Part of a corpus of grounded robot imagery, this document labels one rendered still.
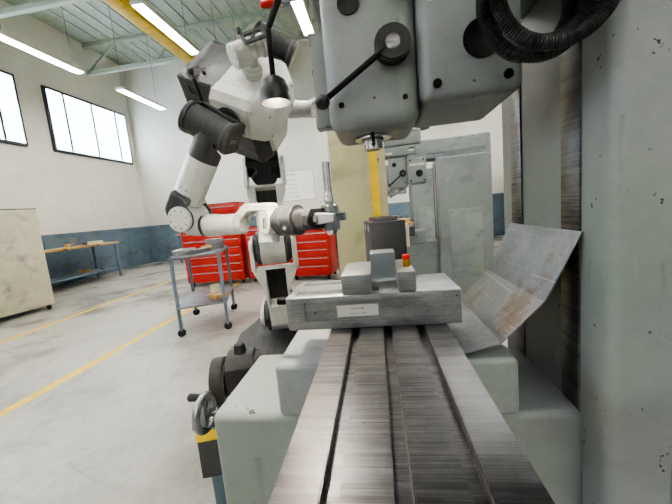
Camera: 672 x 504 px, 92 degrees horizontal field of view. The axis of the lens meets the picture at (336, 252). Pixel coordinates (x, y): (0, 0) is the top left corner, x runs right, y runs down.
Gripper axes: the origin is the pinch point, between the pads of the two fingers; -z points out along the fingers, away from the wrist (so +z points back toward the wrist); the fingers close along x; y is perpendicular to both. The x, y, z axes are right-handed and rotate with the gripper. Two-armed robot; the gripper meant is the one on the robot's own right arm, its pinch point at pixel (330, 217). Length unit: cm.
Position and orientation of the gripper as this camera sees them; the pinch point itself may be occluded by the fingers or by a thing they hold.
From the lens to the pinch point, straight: 86.9
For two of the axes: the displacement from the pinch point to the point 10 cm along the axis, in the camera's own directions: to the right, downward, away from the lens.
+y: 0.9, 9.9, 1.3
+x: 5.3, -1.6, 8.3
